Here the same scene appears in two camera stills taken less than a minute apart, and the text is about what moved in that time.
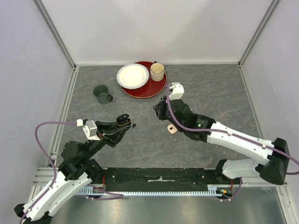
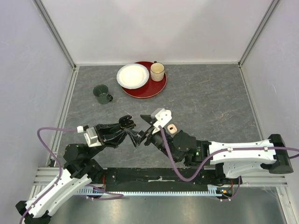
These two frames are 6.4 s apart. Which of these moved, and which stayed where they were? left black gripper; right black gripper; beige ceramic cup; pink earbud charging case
Moved: right black gripper
Stayed: pink earbud charging case; beige ceramic cup; left black gripper
